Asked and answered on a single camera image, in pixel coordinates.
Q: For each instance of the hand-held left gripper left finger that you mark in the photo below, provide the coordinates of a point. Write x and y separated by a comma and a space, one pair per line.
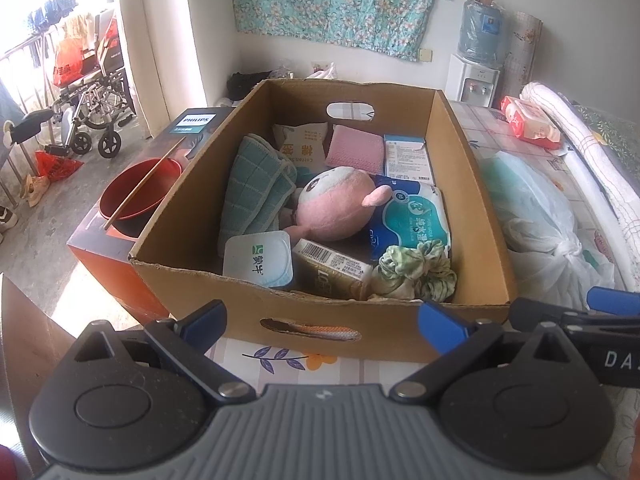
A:
205, 320

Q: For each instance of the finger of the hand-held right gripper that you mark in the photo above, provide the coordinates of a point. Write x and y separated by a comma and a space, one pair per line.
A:
615, 299
535, 312

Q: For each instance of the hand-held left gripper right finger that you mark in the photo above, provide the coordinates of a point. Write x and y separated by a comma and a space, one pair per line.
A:
440, 321

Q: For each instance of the green scrunchie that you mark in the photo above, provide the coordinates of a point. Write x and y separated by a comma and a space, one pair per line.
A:
415, 272

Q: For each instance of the white yogurt cup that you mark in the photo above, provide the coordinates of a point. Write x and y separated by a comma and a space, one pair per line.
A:
257, 260

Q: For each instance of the cardboard box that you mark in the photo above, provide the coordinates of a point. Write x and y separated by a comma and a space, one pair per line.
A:
350, 310

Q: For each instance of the blue wet wipes pack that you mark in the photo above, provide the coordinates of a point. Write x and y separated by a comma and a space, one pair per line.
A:
415, 215

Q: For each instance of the orange striped cloth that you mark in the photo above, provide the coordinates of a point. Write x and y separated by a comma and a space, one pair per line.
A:
320, 330

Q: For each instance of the gold carton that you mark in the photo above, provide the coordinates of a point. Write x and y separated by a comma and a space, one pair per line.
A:
330, 267

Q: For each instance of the teal checked cloth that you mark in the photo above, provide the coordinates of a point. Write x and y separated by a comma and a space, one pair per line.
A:
255, 190

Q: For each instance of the pink plush toy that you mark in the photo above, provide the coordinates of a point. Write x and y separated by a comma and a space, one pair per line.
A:
330, 205

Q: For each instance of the pink knitted sponge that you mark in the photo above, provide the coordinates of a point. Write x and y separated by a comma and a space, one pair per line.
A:
355, 147

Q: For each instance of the white cotton swab bag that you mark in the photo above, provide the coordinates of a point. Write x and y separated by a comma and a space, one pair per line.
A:
302, 145

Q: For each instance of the white bag with green contents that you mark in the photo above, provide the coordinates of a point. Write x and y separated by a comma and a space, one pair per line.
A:
540, 215

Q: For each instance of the printed appliance box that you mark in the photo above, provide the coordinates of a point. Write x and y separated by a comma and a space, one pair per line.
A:
105, 265

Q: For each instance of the white rolled quilt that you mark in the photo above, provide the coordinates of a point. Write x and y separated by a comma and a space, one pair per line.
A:
590, 160

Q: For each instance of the wooden chopstick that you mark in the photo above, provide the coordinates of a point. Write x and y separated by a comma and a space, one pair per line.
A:
145, 185

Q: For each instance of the blue and white carton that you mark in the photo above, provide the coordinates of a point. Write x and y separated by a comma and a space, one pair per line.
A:
407, 160

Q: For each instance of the grey floral bedding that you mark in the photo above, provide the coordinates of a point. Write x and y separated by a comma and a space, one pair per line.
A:
615, 130

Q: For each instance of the brown board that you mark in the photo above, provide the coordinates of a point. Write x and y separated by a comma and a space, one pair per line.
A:
30, 360

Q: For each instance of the red wet wipes pack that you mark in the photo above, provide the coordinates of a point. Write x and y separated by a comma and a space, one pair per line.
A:
530, 122

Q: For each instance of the red bag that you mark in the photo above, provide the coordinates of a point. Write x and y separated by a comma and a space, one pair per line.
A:
57, 165

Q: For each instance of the black bag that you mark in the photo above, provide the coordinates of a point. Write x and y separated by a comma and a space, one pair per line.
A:
247, 87

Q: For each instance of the white water dispenser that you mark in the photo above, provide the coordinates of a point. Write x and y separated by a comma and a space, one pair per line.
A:
472, 82

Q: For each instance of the wheelchair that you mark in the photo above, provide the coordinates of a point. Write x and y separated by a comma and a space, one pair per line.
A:
95, 105

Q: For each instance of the patterned paper roll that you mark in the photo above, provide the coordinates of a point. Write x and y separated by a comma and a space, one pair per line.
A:
522, 55

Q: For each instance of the white plastic bag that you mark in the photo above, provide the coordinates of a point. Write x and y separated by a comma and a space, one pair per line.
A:
320, 72

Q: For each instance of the blue water bottle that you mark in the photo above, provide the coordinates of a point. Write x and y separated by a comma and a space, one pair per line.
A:
480, 35

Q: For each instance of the orange bag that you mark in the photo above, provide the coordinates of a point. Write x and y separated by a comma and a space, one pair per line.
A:
67, 62

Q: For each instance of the wall socket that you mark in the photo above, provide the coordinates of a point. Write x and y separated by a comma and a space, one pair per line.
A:
425, 55

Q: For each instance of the teal floral wall cloth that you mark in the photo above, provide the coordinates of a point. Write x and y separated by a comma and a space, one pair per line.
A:
340, 0

